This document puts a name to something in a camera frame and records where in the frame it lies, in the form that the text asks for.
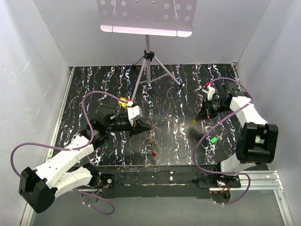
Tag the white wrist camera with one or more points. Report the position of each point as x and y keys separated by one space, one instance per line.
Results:
x=134 y=111
x=209 y=90

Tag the metal key ring disc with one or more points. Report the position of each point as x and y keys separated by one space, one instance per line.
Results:
x=152 y=141

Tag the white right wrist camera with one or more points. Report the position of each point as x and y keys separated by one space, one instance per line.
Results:
x=209 y=90

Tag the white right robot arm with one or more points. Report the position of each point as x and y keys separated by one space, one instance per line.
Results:
x=257 y=141

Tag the green tag key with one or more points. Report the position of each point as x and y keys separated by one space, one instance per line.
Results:
x=215 y=139

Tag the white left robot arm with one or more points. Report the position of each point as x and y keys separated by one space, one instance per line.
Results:
x=42 y=185

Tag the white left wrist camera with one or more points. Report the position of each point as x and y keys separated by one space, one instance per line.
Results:
x=134 y=111

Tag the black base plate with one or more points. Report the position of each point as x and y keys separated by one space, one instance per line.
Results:
x=167 y=181

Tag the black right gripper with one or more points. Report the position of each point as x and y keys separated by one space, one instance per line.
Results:
x=205 y=114

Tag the yellow toy block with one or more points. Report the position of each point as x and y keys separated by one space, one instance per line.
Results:
x=123 y=102

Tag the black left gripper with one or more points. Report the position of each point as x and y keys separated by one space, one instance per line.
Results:
x=142 y=126

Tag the lilac music stand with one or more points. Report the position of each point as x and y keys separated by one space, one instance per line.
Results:
x=170 y=18

